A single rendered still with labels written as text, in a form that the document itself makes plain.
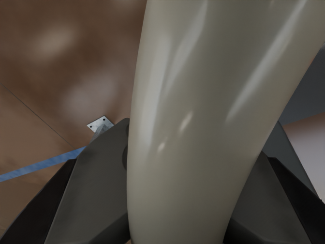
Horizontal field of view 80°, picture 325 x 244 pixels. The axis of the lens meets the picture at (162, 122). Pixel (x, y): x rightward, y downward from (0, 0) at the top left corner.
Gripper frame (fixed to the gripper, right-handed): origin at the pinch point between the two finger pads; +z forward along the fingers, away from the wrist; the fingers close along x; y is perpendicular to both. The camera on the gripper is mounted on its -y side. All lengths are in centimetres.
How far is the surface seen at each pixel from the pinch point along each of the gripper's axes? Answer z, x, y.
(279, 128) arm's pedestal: 50, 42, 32
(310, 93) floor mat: 97, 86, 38
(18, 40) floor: 113, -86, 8
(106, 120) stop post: 118, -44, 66
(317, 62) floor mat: 94, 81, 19
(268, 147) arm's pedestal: 44, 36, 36
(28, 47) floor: 113, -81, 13
